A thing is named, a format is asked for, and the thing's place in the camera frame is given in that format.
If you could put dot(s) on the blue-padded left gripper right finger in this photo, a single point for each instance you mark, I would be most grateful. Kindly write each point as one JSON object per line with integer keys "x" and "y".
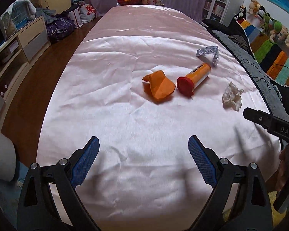
{"x": 239, "y": 199}

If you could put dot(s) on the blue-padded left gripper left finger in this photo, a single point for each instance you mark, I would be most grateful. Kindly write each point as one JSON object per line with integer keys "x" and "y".
{"x": 36, "y": 205}

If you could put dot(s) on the clear bag with tissue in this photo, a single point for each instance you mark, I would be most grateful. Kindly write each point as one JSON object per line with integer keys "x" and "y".
{"x": 231, "y": 98}

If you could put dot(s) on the orange tube with red cap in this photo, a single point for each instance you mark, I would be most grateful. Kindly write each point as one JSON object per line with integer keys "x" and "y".
{"x": 188, "y": 83}

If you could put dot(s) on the orange paper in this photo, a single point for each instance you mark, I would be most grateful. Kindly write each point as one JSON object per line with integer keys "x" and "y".
{"x": 158, "y": 87}

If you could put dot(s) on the person's right hand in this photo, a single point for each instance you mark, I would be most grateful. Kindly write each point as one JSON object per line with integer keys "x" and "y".
{"x": 283, "y": 170}

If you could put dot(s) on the yellow fluffy rug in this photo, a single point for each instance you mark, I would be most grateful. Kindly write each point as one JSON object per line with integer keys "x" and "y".
{"x": 276, "y": 216}

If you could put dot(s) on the black sofa with grey throw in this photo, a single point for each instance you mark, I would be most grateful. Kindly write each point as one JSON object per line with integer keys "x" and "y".
{"x": 235, "y": 40}

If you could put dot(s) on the white round stool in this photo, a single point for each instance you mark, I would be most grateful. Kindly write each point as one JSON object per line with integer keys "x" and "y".
{"x": 7, "y": 159}

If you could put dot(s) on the colourful striped crochet blanket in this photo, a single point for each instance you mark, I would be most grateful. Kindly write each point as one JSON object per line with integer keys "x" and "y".
{"x": 271, "y": 58}

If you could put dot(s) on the row of plush toys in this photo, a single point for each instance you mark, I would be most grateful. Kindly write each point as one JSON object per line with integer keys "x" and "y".
{"x": 270, "y": 29}

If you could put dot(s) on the white bookshelf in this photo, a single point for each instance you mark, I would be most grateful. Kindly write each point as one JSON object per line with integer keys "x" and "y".
{"x": 221, "y": 11}

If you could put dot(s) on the pink satin table cloth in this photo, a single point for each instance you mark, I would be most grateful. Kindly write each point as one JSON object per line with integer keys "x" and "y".
{"x": 144, "y": 177}

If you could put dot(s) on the beige tv cabinet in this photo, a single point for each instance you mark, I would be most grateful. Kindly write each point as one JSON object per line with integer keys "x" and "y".
{"x": 18, "y": 55}

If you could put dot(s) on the purple bag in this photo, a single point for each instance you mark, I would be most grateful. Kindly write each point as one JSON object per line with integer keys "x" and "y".
{"x": 60, "y": 29}

